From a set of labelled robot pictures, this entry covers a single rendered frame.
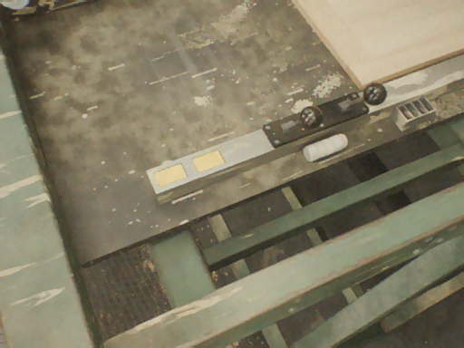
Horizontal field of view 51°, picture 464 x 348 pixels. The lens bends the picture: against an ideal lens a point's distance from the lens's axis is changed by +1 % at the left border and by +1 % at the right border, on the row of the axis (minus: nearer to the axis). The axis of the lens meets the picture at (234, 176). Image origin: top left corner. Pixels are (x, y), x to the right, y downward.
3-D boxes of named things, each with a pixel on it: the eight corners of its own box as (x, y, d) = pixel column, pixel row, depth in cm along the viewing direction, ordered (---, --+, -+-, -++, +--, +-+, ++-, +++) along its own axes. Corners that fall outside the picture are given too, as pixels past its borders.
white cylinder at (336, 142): (309, 165, 88) (346, 150, 90) (312, 156, 85) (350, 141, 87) (301, 152, 89) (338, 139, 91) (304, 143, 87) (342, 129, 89)
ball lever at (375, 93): (354, 114, 90) (395, 99, 77) (336, 120, 89) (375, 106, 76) (347, 95, 90) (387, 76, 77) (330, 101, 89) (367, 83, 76)
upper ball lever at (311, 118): (298, 135, 87) (330, 122, 74) (280, 142, 86) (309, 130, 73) (291, 116, 87) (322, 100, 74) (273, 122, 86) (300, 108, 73)
